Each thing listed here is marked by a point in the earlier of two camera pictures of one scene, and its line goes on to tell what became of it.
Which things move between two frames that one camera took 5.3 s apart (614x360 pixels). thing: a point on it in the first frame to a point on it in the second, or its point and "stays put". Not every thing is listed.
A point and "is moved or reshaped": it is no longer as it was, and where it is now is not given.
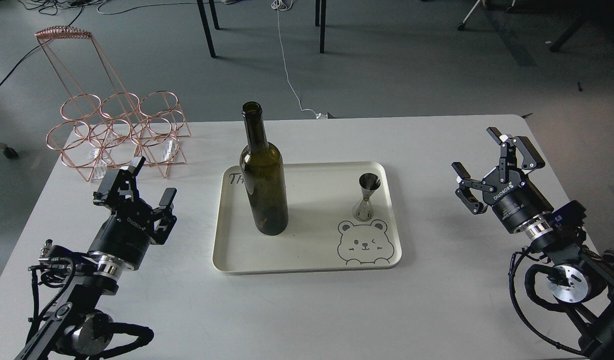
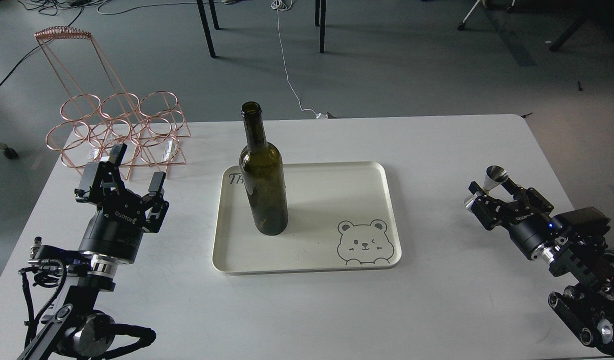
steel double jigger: (368, 183) is moved or reshaped
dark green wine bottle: (263, 168) stays put
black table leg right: (322, 22) stays put
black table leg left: (206, 24) stays put
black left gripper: (125, 240) to (115, 229)
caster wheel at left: (9, 152) stays put
